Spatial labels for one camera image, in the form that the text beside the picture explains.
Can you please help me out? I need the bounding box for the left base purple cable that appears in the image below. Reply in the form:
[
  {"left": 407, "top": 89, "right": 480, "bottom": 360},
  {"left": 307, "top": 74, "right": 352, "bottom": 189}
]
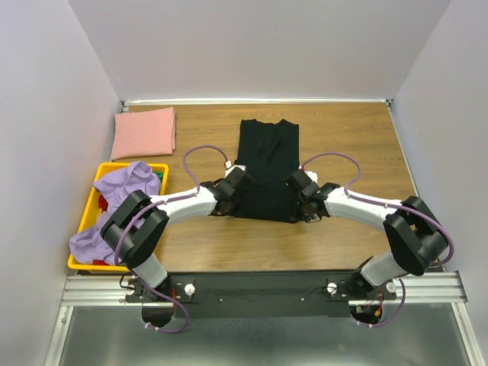
[{"left": 143, "top": 285, "right": 191, "bottom": 335}]

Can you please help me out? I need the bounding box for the lavender t-shirt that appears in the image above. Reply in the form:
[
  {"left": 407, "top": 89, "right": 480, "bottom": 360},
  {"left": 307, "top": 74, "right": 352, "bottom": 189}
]
[{"left": 69, "top": 161, "right": 161, "bottom": 266}]

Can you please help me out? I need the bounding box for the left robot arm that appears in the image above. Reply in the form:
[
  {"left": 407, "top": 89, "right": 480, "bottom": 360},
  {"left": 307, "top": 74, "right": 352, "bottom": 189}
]
[{"left": 100, "top": 165, "right": 252, "bottom": 301}]

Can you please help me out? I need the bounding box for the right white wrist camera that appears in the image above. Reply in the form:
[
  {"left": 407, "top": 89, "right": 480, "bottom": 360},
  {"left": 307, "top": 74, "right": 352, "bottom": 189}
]
[{"left": 300, "top": 166, "right": 318, "bottom": 183}]

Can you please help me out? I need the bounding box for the pink folded t-shirt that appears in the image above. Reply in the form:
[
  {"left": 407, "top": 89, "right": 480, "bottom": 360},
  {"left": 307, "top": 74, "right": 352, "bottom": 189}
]
[{"left": 111, "top": 108, "right": 176, "bottom": 160}]

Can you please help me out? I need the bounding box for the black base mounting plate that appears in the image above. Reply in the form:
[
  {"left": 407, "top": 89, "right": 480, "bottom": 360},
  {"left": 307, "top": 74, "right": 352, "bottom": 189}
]
[{"left": 124, "top": 270, "right": 397, "bottom": 325}]

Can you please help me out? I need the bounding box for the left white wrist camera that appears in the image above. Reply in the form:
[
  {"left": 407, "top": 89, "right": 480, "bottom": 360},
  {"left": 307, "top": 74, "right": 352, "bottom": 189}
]
[{"left": 224, "top": 160, "right": 246, "bottom": 173}]

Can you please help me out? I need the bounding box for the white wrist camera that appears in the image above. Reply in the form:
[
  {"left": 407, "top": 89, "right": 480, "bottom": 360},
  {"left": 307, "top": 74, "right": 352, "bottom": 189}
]
[
  {"left": 300, "top": 166, "right": 318, "bottom": 183},
  {"left": 224, "top": 160, "right": 246, "bottom": 173}
]

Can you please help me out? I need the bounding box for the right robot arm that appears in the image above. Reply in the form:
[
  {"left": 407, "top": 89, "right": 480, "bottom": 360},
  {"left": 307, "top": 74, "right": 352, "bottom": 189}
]
[{"left": 285, "top": 169, "right": 453, "bottom": 299}]

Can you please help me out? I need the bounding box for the black t-shirt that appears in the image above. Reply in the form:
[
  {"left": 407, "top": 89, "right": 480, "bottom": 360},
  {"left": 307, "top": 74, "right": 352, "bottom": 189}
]
[{"left": 230, "top": 120, "right": 300, "bottom": 223}]

